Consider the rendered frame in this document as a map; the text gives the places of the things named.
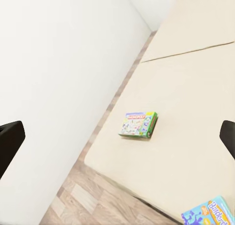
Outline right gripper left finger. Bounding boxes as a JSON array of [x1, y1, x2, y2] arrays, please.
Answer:
[[0, 120, 25, 179]]

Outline board game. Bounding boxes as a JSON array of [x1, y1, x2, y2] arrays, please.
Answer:
[[118, 112, 157, 138], [181, 196, 235, 225]]

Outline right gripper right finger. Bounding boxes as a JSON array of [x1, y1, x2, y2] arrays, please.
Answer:
[[219, 120, 235, 160]]

